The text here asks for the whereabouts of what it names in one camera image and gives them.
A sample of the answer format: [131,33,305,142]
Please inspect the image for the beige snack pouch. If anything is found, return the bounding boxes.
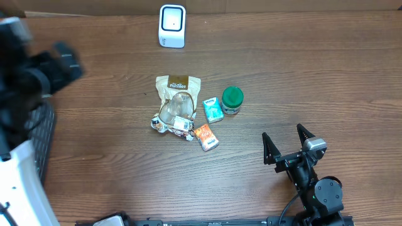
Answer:
[151,75,201,141]

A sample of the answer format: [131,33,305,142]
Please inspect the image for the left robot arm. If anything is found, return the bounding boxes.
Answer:
[1,17,84,225]

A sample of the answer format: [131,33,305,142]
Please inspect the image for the orange tissue pack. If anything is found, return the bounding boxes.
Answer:
[195,124,219,152]

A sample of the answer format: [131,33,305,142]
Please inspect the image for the dark grey plastic basket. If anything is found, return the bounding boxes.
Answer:
[26,101,57,185]

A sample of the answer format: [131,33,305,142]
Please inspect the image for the white barcode scanner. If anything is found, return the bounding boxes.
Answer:
[158,4,187,48]

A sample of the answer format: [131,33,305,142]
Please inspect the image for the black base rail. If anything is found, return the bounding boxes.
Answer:
[75,217,355,226]

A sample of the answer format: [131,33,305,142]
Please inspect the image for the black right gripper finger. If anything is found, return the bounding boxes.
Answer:
[296,124,315,145]
[262,132,281,164]

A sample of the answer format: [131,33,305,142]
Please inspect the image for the green lid jar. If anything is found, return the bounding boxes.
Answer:
[221,86,244,115]

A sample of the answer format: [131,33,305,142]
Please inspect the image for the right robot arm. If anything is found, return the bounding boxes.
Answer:
[262,124,354,226]

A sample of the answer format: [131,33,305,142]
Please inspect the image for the teal Kleenex tissue pack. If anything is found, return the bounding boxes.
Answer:
[202,97,224,123]

